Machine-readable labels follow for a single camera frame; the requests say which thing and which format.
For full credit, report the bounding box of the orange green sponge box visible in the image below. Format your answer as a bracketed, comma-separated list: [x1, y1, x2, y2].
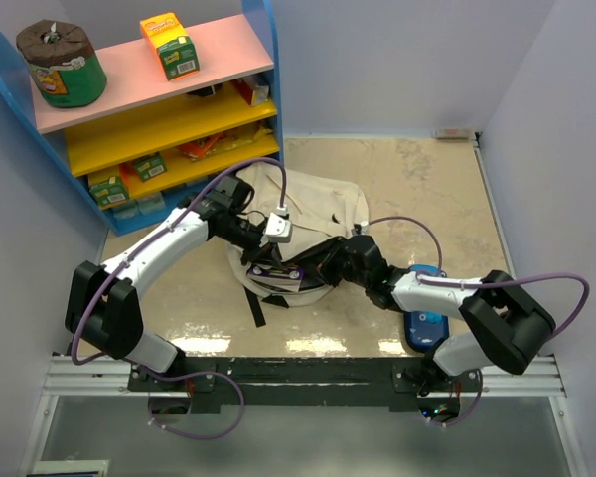
[139, 12, 200, 81]

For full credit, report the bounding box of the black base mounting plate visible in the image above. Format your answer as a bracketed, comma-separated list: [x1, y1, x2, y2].
[128, 357, 482, 414]

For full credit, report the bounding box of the beige canvas backpack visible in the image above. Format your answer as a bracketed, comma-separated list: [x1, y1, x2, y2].
[226, 170, 369, 327]

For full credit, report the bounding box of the brown green toilet roll pack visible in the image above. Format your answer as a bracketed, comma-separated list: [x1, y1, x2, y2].
[16, 19, 107, 108]

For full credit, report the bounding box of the yellow snack bag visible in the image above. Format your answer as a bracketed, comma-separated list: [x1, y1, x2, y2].
[208, 121, 273, 156]

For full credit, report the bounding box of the black object on shelf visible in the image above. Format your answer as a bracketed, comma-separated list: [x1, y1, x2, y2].
[186, 83, 224, 98]

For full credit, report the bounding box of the blue wooden shelf unit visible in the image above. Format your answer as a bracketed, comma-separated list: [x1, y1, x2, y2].
[0, 1, 284, 208]

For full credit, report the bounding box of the small white orange label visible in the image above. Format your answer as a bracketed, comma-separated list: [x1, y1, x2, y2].
[432, 127, 476, 141]

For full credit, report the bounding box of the blue pencil case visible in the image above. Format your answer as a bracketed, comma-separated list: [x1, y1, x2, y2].
[404, 265, 451, 355]

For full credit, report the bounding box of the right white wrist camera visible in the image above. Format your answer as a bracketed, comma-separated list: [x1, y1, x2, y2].
[352, 220, 370, 237]

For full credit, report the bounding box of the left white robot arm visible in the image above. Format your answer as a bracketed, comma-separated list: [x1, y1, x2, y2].
[65, 175, 265, 390]

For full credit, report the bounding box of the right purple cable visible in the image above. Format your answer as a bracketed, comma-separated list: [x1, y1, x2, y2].
[360, 216, 591, 344]

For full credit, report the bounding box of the purple cable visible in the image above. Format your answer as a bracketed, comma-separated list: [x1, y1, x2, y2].
[70, 157, 290, 367]
[360, 216, 591, 344]

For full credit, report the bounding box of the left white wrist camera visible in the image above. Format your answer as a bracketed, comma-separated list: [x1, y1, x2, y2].
[263, 213, 292, 243]

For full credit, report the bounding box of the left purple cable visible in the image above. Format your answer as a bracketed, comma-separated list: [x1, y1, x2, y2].
[70, 157, 290, 367]

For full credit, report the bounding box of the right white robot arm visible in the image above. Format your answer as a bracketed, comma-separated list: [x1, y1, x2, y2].
[316, 235, 555, 391]

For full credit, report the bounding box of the green sponge box middle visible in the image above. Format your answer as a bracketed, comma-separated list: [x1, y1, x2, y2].
[130, 152, 167, 182]

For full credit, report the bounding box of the green sponge box left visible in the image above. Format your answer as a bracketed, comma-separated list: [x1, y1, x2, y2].
[87, 174, 129, 208]

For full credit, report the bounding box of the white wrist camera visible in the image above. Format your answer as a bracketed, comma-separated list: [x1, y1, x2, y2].
[263, 213, 292, 243]
[352, 220, 370, 237]

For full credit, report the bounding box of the purple treehouse paperback book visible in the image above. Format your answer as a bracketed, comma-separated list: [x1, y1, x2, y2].
[246, 265, 304, 293]

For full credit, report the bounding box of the red white small box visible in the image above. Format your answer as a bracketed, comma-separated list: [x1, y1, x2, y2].
[232, 76, 269, 106]

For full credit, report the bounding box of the orange snack packet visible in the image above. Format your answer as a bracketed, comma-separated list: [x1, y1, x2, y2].
[177, 132, 224, 161]

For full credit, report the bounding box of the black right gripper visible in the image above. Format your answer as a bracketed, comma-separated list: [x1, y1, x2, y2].
[298, 238, 370, 288]

